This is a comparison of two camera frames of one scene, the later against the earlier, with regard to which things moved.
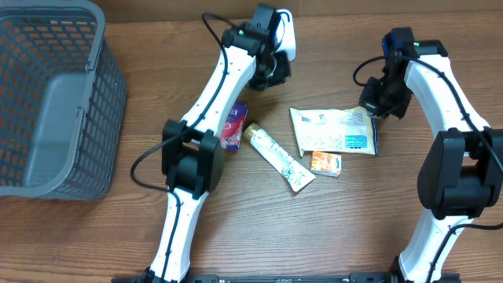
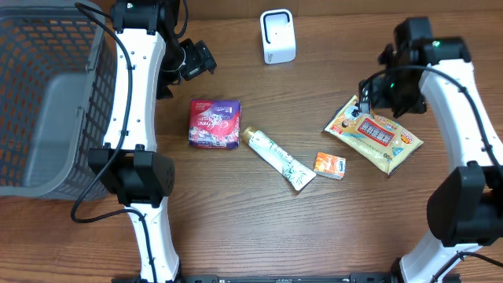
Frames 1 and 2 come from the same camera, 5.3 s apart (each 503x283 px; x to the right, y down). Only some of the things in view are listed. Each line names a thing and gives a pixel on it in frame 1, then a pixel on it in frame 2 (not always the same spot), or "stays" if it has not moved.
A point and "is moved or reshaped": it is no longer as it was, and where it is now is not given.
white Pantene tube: [296, 174] stays
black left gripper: [281, 57] to [201, 60]
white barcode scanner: [284, 38] stays
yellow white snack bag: [350, 130] to [380, 140]
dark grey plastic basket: [63, 101] stays
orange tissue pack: [326, 163] is moved or reshaped
